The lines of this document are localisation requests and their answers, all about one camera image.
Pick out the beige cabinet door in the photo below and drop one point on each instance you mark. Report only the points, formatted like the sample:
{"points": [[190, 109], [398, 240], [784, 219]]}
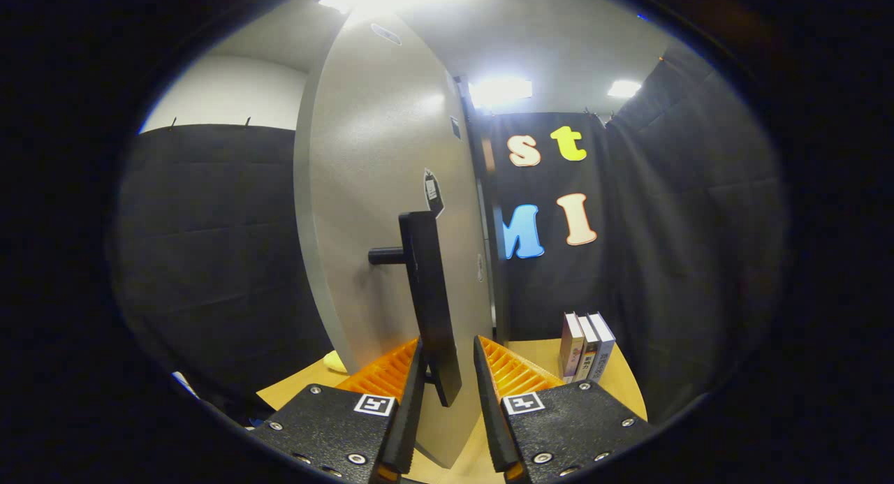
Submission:
{"points": [[363, 191]]}

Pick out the black backdrop cloth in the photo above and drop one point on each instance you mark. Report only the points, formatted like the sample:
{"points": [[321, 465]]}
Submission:
{"points": [[202, 260]]}

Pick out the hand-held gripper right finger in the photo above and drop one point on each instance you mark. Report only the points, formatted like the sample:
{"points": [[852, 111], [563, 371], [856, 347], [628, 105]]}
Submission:
{"points": [[490, 414]]}

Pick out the pale yellow object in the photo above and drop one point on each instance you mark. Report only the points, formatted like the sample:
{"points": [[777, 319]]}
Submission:
{"points": [[335, 362]]}

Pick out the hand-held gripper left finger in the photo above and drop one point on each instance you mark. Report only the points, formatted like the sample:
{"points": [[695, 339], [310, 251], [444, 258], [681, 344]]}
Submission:
{"points": [[413, 414]]}

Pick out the book with yellow label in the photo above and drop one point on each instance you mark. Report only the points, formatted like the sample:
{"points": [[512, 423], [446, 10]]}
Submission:
{"points": [[588, 351]]}

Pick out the book with grey spine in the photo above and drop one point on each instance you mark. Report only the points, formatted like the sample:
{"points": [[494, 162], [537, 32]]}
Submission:
{"points": [[603, 346]]}

